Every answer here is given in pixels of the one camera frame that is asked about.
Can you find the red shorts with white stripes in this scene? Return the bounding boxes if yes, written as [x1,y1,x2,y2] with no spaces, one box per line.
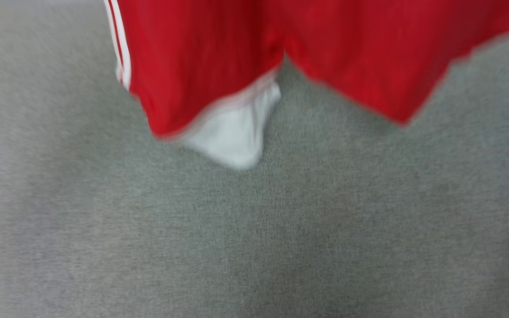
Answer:
[103,0,509,171]

